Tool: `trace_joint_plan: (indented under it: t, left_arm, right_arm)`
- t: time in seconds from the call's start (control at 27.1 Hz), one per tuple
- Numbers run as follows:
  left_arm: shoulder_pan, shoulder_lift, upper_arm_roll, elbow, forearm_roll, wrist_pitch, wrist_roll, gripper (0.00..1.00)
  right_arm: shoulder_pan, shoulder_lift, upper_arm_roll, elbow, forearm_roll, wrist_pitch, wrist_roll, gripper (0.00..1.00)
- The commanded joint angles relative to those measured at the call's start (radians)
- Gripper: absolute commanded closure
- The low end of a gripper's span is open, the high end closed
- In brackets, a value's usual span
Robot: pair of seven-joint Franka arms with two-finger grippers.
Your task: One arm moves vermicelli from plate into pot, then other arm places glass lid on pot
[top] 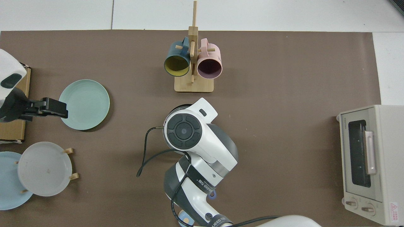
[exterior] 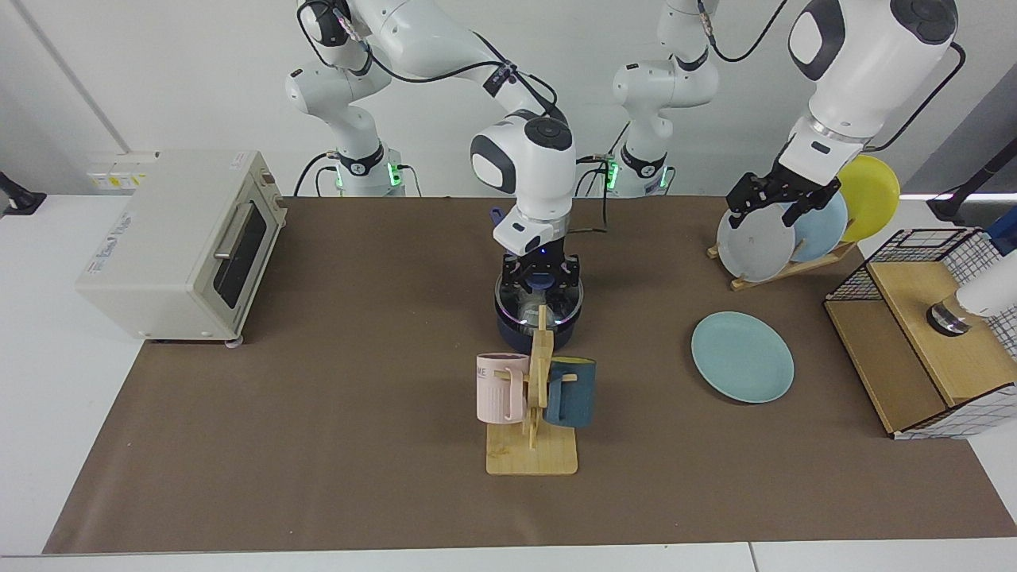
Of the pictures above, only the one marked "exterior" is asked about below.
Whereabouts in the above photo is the glass lid blue knob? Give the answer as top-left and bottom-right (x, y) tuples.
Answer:
(494, 269), (586, 333)

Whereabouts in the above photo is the light blue plate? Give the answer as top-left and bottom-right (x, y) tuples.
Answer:
(783, 191), (849, 263)

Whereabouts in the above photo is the grey plate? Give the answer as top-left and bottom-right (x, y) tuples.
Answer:
(717, 199), (796, 284)

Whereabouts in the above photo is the wooden plate rack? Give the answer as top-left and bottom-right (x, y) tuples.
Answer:
(707, 238), (859, 292)

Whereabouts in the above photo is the yellow plate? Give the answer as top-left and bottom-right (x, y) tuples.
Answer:
(834, 154), (901, 243)

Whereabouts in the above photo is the teal green plate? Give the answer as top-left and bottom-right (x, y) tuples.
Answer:
(690, 311), (795, 404)

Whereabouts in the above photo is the dark teal cup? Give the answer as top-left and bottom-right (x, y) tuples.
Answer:
(544, 357), (597, 430)

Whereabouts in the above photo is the pink cup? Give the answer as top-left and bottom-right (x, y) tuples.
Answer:
(476, 353), (531, 425)

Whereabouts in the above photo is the black pole stand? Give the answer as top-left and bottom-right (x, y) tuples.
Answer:
(926, 139), (1017, 225)

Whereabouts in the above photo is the wooden cup stand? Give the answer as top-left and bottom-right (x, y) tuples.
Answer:
(485, 305), (579, 477)

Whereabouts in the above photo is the brown tablecloth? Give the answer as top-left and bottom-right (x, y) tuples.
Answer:
(42, 196), (1017, 555)

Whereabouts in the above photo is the small blue block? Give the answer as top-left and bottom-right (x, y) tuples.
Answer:
(985, 205), (1017, 257)

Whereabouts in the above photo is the pale toaster oven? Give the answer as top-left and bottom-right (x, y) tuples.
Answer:
(75, 149), (288, 349)

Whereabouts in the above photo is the black pot blue handle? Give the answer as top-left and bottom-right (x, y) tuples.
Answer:
(489, 207), (586, 355)

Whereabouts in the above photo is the black base cable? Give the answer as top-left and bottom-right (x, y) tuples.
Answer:
(293, 153), (339, 198)
(575, 154), (614, 199)

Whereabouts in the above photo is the wire basket wooden floor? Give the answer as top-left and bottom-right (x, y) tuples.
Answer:
(824, 228), (1017, 441)

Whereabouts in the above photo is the white cylindrical device silver ring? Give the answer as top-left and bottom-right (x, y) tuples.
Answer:
(926, 266), (1017, 337)

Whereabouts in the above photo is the white wall power strip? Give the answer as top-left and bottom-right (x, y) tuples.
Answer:
(86, 151), (160, 191)

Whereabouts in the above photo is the black clamp mount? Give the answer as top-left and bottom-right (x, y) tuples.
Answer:
(0, 171), (47, 217)

